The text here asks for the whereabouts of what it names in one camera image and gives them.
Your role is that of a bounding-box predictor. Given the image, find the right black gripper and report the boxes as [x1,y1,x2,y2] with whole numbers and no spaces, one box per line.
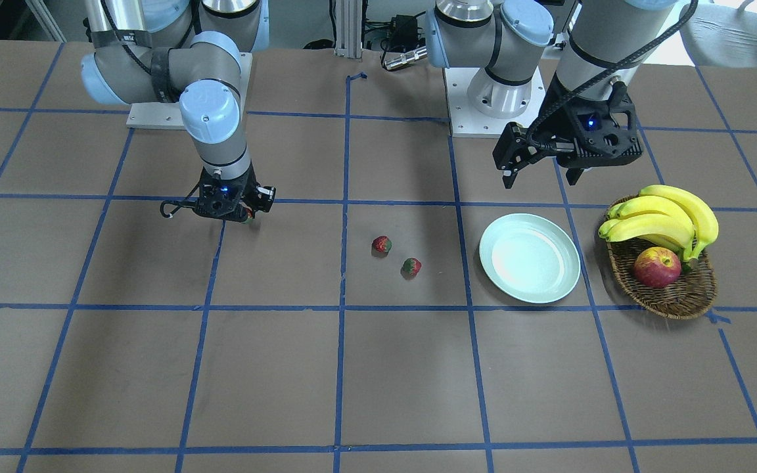
[193,167,258,223]

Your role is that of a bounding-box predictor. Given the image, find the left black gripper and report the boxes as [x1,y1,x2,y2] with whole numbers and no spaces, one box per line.
[531,77,643,185]

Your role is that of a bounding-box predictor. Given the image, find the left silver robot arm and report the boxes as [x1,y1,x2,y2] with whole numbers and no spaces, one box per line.
[424,1,679,189]

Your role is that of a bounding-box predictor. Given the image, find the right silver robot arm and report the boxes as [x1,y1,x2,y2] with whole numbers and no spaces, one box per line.
[81,1,276,223]

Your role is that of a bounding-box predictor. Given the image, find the light green plate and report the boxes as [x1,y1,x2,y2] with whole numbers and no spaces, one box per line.
[478,213,581,304]

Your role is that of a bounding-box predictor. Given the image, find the yellow banana bunch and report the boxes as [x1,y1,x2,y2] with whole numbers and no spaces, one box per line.
[597,185,720,263]

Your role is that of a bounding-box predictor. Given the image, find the red apple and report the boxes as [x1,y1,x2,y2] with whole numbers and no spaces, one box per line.
[633,246,682,288]

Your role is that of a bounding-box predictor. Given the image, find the brown wicker basket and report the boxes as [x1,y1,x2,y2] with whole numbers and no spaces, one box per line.
[605,196,718,320]

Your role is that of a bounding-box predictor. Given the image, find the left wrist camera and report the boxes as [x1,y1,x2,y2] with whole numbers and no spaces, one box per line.
[492,121,543,189]

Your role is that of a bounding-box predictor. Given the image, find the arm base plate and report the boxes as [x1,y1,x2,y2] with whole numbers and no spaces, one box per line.
[444,67,545,139]
[126,52,254,131]

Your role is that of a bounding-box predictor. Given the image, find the aluminium frame post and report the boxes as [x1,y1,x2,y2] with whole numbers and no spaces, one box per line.
[329,1,366,62]

